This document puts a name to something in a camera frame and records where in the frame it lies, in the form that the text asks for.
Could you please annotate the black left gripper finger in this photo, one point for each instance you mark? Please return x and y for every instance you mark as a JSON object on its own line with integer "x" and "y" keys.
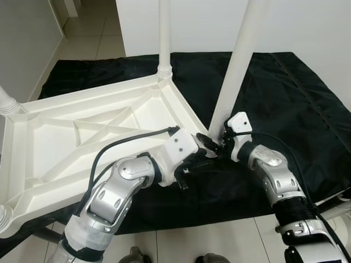
{"x": 194, "y": 164}

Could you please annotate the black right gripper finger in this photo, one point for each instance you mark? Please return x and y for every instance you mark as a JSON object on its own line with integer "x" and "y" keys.
{"x": 207, "y": 141}

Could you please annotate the white plastic children table top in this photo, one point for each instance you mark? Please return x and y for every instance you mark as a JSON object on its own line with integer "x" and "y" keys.
{"x": 66, "y": 137}

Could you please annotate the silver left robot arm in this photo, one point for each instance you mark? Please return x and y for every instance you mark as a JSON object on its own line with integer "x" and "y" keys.
{"x": 109, "y": 197}

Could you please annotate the black fabric table cover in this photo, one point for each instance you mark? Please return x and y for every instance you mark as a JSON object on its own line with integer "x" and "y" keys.
{"x": 285, "y": 109}

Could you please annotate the grey robot left leg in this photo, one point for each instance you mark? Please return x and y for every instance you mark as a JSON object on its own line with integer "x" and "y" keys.
{"x": 134, "y": 256}

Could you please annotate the black metal table leg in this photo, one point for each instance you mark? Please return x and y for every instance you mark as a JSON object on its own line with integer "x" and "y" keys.
{"x": 329, "y": 201}
{"x": 46, "y": 235}

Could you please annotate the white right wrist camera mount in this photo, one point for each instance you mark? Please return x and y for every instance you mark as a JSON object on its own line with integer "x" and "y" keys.
{"x": 238, "y": 126}

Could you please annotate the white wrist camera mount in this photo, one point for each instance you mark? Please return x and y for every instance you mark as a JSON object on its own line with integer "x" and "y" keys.
{"x": 238, "y": 126}
{"x": 181, "y": 145}

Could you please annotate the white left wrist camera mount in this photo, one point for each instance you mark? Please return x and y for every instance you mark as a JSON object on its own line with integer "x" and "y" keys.
{"x": 181, "y": 145}

